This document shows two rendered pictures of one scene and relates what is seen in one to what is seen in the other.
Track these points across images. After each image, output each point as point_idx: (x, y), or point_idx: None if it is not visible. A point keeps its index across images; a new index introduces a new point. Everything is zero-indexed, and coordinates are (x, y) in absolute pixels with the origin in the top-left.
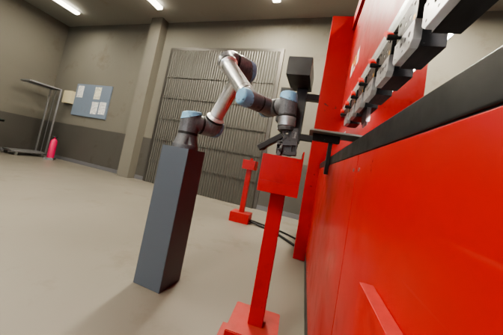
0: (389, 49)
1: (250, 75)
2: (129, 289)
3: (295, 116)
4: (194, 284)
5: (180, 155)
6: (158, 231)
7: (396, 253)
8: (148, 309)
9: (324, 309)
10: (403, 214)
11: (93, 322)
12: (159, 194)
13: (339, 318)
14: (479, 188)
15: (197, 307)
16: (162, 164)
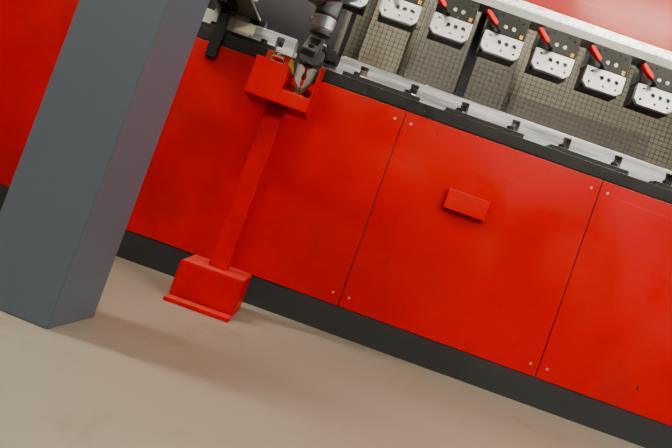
0: None
1: None
2: (84, 336)
3: None
4: None
5: (197, 7)
6: (123, 187)
7: (470, 176)
8: (148, 332)
9: (324, 216)
10: (476, 164)
11: (205, 374)
12: (144, 98)
13: (387, 211)
14: (511, 165)
15: (128, 302)
16: (170, 17)
